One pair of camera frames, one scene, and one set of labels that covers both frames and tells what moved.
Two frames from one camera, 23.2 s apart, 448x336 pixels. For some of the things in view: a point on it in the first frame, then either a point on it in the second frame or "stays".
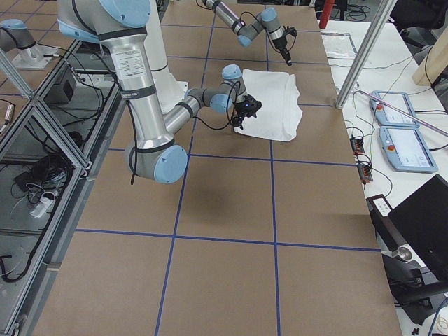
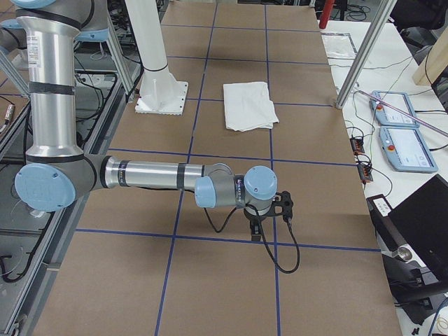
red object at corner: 326,13 stays
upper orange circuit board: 357,145 stays
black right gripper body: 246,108 → 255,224
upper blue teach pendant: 388,116 stays
